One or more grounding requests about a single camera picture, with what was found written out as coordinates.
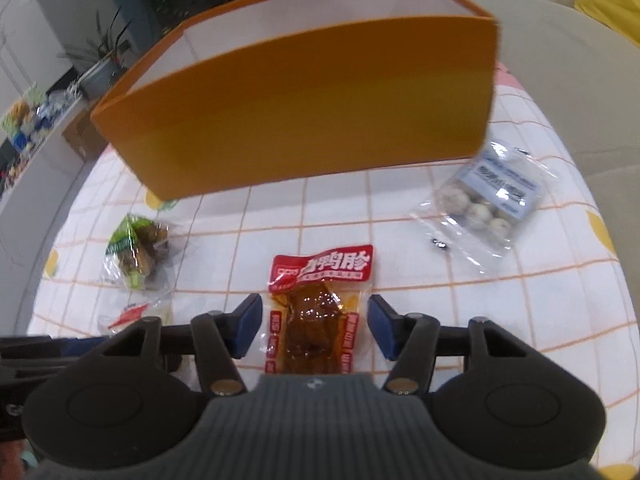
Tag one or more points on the brown cardboard box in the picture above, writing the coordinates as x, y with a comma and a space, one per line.
82, 135

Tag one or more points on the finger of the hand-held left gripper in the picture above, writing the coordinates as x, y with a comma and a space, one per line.
75, 350

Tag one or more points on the clear packet of quail eggs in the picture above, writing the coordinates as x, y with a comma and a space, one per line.
487, 200

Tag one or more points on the red braised snack packet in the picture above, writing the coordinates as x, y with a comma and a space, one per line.
312, 310

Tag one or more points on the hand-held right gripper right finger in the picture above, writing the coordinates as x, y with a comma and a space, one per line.
380, 322

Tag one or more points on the orange cardboard box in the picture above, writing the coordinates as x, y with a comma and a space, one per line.
310, 105

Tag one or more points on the small black object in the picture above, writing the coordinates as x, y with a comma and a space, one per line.
440, 244

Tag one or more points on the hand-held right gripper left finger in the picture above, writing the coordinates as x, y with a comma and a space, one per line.
250, 317

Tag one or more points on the colourful picture card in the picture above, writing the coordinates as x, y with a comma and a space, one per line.
22, 110

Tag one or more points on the beige sofa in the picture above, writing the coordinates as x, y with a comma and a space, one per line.
560, 60

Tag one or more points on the white low cabinet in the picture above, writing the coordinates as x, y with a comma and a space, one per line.
35, 165

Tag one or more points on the white and red snack packet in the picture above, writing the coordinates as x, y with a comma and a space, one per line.
132, 316

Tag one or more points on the long-leaf potted plant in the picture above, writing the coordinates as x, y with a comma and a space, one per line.
102, 40

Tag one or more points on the green snack packet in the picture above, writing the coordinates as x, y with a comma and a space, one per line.
135, 250

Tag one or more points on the checkered lemon print tablecloth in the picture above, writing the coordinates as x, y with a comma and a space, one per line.
350, 220

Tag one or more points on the grey plant pot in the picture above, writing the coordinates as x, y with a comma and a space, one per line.
100, 79

